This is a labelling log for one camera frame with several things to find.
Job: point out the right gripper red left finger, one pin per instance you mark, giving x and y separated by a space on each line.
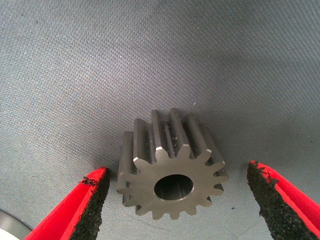
75 212

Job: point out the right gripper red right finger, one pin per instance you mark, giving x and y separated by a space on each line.
287 212

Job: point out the large steel spur gear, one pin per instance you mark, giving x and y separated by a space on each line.
150 180

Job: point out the round metal plate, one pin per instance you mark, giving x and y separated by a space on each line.
7 225

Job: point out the dark grey table cloth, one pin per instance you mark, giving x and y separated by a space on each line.
100 62

